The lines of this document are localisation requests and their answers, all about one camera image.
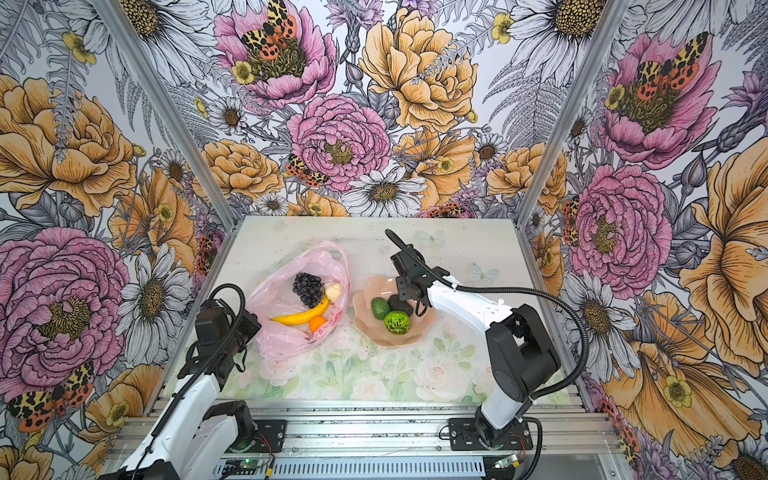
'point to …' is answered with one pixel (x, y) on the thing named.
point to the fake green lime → (379, 307)
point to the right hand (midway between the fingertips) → (414, 292)
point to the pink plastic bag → (271, 294)
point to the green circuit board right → (511, 461)
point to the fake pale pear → (333, 290)
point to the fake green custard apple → (397, 322)
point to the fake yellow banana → (305, 316)
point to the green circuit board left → (242, 463)
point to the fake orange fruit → (316, 322)
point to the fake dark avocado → (395, 304)
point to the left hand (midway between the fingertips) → (259, 323)
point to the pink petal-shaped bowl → (374, 329)
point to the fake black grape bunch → (309, 288)
